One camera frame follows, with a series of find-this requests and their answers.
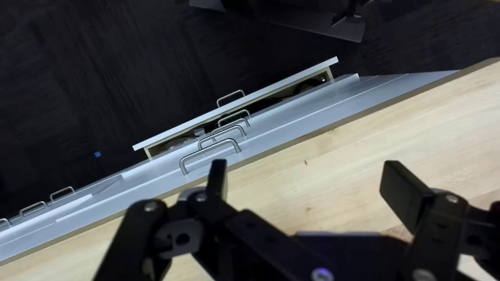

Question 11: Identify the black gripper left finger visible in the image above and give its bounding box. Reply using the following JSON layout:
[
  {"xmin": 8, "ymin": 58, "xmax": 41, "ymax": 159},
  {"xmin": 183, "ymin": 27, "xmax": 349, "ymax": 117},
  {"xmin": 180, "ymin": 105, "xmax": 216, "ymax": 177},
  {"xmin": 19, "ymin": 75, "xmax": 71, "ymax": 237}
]
[{"xmin": 92, "ymin": 158, "xmax": 335, "ymax": 281}]

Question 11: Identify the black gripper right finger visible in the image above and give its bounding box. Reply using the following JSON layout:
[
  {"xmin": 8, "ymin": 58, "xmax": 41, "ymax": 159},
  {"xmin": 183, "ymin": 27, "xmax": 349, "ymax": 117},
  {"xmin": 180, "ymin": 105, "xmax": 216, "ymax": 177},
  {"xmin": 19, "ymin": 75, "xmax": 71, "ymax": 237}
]
[{"xmin": 378, "ymin": 159, "xmax": 500, "ymax": 281}]

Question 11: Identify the open white drawer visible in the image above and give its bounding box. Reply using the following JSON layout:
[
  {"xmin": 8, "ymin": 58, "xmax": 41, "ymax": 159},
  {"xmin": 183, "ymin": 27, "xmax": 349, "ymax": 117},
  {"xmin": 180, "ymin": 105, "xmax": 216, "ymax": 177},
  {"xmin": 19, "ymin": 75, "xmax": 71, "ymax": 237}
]
[{"xmin": 132, "ymin": 55, "xmax": 341, "ymax": 161}]

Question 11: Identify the white drawer cabinet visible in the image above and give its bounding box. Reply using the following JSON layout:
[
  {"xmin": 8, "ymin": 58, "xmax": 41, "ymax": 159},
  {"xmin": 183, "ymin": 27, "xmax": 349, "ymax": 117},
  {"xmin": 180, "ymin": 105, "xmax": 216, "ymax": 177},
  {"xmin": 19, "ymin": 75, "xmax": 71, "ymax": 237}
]
[{"xmin": 0, "ymin": 69, "xmax": 461, "ymax": 264}]

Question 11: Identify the dark equipment base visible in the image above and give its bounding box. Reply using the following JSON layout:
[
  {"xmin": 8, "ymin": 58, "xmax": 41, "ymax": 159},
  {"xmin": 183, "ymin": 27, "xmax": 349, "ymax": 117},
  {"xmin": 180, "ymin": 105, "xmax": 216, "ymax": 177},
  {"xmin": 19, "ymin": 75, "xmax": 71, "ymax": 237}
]
[{"xmin": 188, "ymin": 0, "xmax": 435, "ymax": 44}]

